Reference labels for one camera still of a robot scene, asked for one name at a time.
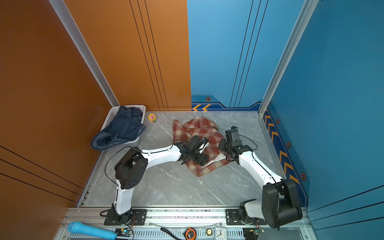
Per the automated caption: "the yellow flower pink bear toy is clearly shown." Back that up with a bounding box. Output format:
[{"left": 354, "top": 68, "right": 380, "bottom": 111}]
[{"left": 148, "top": 114, "right": 157, "bottom": 123}]

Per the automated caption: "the red plaid skirt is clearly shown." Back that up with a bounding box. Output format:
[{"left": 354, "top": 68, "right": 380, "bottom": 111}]
[{"left": 173, "top": 117, "right": 232, "bottom": 178}]

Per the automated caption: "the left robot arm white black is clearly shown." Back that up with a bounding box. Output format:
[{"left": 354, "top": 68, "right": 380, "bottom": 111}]
[{"left": 111, "top": 136, "right": 209, "bottom": 224}]

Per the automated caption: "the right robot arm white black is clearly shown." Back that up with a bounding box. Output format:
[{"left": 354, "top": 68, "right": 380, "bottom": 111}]
[{"left": 219, "top": 126, "right": 303, "bottom": 229}]

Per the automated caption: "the small white clock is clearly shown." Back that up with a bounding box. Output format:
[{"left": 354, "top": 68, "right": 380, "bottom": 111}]
[{"left": 215, "top": 227, "right": 228, "bottom": 240}]

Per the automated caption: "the dark blue denim skirt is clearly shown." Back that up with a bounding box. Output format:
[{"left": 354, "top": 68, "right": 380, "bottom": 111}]
[{"left": 90, "top": 105, "right": 147, "bottom": 151}]

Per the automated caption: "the small round brass object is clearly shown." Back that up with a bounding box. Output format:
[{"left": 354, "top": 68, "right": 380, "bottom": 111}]
[{"left": 206, "top": 229, "right": 213, "bottom": 237}]

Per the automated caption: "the small green circuit board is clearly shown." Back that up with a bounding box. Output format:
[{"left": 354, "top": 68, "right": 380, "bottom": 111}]
[{"left": 115, "top": 228, "right": 133, "bottom": 238}]

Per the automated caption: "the blue microphone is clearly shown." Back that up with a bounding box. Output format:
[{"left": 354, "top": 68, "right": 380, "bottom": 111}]
[{"left": 67, "top": 222, "right": 118, "bottom": 240}]

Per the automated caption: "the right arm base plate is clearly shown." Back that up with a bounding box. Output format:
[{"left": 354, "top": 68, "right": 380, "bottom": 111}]
[{"left": 225, "top": 209, "right": 267, "bottom": 226}]

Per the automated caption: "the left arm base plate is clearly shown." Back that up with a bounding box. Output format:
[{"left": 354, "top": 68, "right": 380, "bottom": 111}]
[{"left": 100, "top": 208, "right": 147, "bottom": 227}]

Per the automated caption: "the white plastic laundry basket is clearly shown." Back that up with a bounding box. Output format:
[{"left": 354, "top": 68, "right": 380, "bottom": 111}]
[{"left": 100, "top": 104, "right": 147, "bottom": 148}]

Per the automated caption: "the aluminium front rail frame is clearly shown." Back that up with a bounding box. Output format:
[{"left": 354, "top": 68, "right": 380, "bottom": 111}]
[{"left": 55, "top": 207, "right": 317, "bottom": 240}]

